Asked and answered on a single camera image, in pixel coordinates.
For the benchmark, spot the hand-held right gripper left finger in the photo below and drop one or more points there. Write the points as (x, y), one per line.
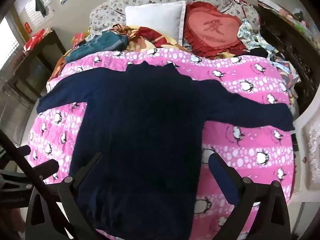
(67, 188)

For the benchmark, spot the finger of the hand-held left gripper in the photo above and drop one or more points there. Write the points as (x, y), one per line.
(46, 168)
(23, 150)

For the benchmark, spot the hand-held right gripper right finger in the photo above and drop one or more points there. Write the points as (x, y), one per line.
(222, 177)

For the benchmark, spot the navy blue sweater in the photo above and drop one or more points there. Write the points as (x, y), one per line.
(140, 135)

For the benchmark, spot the pile of mixed clothes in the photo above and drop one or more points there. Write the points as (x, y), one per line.
(270, 50)

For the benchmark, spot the black pole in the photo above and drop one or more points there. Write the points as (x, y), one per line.
(22, 158)

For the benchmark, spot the pink penguin print blanket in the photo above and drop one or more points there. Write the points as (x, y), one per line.
(250, 100)

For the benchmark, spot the dark wooden cabinet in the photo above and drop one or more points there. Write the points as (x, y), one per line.
(32, 62)

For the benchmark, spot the white carved furniture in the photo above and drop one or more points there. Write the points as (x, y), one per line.
(308, 150)

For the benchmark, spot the window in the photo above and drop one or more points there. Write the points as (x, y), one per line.
(7, 42)

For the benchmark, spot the red box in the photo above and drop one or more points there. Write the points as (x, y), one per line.
(35, 40)

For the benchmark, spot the teal garment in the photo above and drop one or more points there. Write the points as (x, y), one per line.
(97, 45)

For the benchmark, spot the dark hanging cloth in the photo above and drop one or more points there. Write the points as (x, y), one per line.
(40, 5)

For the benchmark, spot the red patterned cloth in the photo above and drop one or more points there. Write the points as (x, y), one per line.
(212, 28)

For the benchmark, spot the yellow and red blanket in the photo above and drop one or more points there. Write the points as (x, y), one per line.
(147, 38)

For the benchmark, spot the white pillow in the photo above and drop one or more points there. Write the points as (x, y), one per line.
(156, 20)

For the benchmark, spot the red wall sign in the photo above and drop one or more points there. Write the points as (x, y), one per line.
(28, 27)

